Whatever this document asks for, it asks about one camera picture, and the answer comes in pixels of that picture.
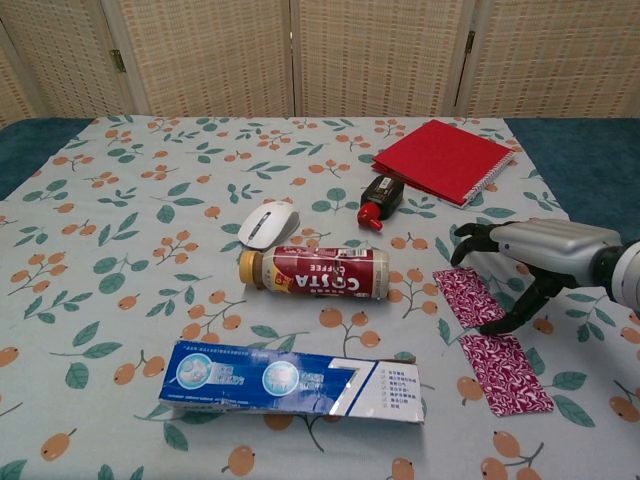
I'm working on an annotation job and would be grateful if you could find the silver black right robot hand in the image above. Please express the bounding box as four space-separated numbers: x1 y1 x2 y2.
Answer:
449 218 624 337

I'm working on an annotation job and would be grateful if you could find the white computer mouse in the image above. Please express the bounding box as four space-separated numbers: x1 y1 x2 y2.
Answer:
238 200 301 250

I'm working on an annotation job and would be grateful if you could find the magenta white patterned card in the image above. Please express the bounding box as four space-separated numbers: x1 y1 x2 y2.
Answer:
458 333 555 418
432 267 509 330

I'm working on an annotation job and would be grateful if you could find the red Costa coffee bottle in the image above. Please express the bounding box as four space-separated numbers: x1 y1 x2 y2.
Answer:
238 244 391 301

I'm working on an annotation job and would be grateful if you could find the floral print tablecloth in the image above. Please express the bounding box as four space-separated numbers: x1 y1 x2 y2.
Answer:
0 115 640 480

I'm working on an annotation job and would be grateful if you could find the red spiral notebook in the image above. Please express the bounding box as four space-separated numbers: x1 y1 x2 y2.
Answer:
371 119 516 209

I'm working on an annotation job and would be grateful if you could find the black ink bottle red cap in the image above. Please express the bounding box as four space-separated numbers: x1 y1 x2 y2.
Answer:
356 174 405 231

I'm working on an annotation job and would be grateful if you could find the blue white toothpaste box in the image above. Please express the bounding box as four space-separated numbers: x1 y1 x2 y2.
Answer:
158 340 426 425

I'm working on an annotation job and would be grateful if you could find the woven bamboo folding screen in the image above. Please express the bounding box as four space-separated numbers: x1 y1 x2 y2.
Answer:
0 0 640 129

